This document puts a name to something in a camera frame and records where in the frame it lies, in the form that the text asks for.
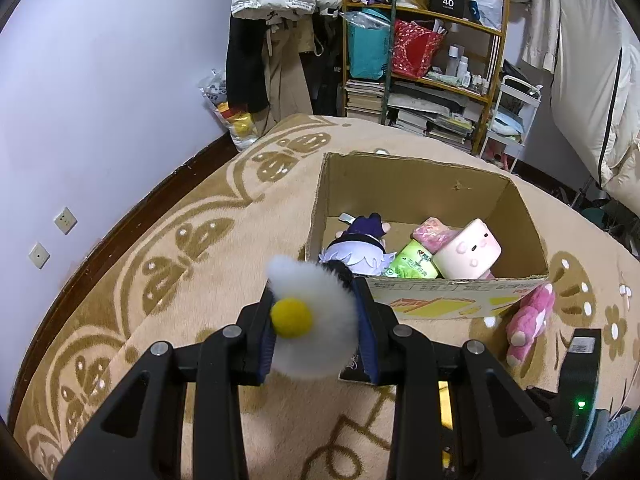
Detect red patterned bag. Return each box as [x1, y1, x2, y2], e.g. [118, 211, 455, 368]
[391, 19, 447, 79]

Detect wooden shelf rack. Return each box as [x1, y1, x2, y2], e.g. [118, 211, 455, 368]
[339, 0, 512, 158]

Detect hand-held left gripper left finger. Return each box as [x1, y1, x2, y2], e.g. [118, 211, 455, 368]
[52, 285, 278, 480]

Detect teal bag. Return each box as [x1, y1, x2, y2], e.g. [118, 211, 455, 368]
[345, 7, 393, 80]

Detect dark hanging clothes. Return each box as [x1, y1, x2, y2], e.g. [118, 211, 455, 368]
[310, 10, 348, 116]

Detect black hanging garment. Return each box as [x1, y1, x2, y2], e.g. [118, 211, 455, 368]
[225, 15, 271, 113]

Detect yellow plush toy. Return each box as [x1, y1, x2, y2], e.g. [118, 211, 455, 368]
[439, 381, 453, 468]

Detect neat stack of books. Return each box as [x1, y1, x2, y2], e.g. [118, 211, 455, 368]
[344, 79, 387, 123]

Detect beige hanging trousers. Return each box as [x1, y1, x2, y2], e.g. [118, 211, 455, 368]
[257, 10, 316, 136]

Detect green metal pole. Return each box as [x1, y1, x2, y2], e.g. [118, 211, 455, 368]
[380, 0, 401, 126]

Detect white wall socket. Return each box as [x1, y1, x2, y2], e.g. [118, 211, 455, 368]
[28, 242, 51, 270]
[54, 206, 78, 235]

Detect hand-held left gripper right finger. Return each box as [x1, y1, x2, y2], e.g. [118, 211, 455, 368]
[350, 275, 583, 480]

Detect cardboard box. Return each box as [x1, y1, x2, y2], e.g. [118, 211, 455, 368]
[303, 151, 551, 321]

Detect pink plush toy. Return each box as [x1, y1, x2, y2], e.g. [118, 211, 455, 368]
[505, 282, 557, 367]

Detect pink swirl roll plush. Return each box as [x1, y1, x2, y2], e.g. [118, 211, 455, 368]
[432, 218, 503, 279]

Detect white fluffy ball plush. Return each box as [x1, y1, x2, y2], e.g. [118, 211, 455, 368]
[265, 255, 360, 378]

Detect plastic bag of yellow toys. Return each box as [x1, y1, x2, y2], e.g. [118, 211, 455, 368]
[200, 69, 261, 152]

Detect white trolley cart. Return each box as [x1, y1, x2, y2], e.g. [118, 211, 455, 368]
[482, 75, 543, 173]

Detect green tissue packet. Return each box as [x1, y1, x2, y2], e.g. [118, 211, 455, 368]
[382, 239, 440, 279]

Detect messy pile of books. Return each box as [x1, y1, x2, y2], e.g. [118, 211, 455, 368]
[387, 80, 488, 153]

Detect white quilt with black piping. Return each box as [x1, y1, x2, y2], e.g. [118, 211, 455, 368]
[550, 0, 640, 206]

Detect pink mesh packet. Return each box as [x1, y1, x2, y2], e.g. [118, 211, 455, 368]
[411, 216, 463, 253]

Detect purple white-haired plush doll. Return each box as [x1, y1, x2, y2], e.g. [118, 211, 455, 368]
[320, 212, 398, 277]

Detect row of cosmetic bottles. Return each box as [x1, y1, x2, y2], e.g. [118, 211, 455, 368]
[445, 45, 493, 95]

